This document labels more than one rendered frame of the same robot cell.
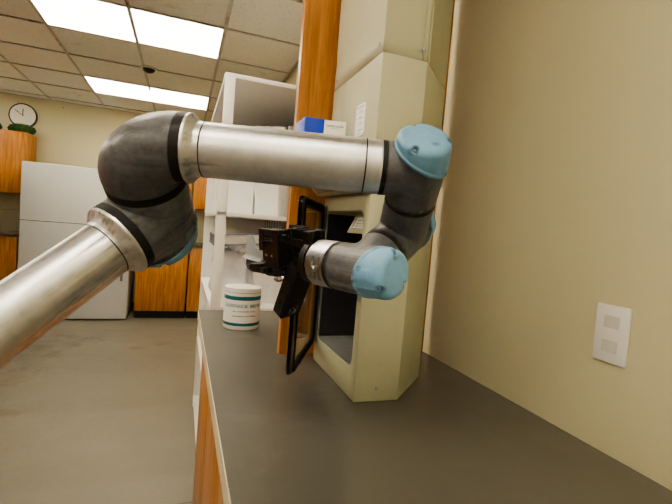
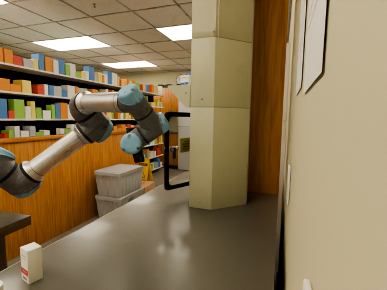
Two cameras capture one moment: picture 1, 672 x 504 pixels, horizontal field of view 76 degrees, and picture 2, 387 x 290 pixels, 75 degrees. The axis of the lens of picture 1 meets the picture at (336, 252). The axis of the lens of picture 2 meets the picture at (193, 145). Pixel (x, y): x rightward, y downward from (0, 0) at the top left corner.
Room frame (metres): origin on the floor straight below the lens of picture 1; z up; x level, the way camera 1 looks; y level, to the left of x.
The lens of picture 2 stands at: (0.05, -0.81, 1.36)
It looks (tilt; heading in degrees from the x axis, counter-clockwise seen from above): 6 degrees down; 39
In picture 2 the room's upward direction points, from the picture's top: 1 degrees clockwise
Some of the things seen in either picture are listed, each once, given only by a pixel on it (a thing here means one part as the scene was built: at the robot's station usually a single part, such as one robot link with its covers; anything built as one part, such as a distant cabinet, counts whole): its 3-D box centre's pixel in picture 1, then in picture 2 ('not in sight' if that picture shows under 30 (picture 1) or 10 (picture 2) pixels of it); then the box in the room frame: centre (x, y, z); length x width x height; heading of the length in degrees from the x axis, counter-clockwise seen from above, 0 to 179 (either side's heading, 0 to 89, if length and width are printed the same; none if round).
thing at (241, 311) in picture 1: (242, 306); not in sight; (1.56, 0.33, 1.02); 0.13 x 0.13 x 0.15
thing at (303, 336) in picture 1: (307, 279); (187, 149); (1.08, 0.07, 1.19); 0.30 x 0.01 x 0.40; 173
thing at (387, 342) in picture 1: (386, 232); (224, 125); (1.14, -0.13, 1.33); 0.32 x 0.25 x 0.77; 20
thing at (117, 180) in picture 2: not in sight; (120, 179); (2.09, 2.12, 0.49); 0.60 x 0.42 x 0.33; 20
